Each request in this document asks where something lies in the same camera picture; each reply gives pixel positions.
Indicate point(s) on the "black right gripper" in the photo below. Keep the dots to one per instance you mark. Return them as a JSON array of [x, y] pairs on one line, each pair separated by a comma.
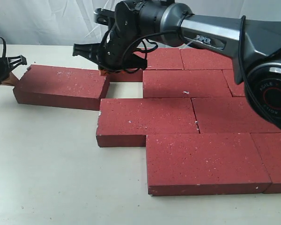
[[114, 53]]

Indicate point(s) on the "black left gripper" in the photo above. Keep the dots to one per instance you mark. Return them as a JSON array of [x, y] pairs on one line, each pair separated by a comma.
[[7, 65]]

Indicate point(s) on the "chipped top brick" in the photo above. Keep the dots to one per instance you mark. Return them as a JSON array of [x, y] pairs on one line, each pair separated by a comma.
[[126, 122]]

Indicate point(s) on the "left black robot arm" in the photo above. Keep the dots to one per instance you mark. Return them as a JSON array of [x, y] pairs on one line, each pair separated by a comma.
[[3, 52]]

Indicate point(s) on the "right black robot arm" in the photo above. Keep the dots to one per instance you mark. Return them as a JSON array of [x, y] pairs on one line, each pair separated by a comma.
[[253, 46]]

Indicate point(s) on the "third row red brick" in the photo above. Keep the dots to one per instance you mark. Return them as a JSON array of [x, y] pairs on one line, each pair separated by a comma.
[[229, 115]]

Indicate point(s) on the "second row right brick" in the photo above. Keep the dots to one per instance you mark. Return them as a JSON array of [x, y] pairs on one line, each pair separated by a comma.
[[236, 90]]

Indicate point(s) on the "white backdrop cloth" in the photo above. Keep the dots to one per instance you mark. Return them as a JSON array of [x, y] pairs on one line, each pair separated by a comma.
[[64, 22]]

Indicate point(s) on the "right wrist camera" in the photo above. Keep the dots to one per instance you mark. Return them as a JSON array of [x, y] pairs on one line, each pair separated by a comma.
[[104, 17]]

